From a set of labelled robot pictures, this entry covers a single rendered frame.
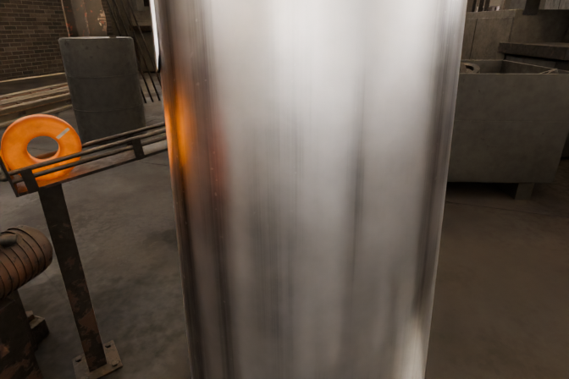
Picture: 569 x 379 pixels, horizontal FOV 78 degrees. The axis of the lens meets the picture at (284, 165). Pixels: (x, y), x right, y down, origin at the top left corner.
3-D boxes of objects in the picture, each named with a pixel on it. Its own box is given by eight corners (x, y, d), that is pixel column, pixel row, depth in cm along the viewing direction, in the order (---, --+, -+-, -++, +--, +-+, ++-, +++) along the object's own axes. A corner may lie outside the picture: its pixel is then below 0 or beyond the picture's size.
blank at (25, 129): (44, 188, 88) (46, 193, 85) (-18, 146, 78) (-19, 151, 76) (93, 145, 92) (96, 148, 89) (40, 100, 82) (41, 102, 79)
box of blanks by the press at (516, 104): (375, 198, 214) (389, 67, 186) (356, 152, 292) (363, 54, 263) (549, 201, 210) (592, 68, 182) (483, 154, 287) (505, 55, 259)
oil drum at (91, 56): (63, 141, 317) (38, 36, 284) (112, 125, 370) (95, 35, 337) (118, 148, 301) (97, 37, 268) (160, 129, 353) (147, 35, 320)
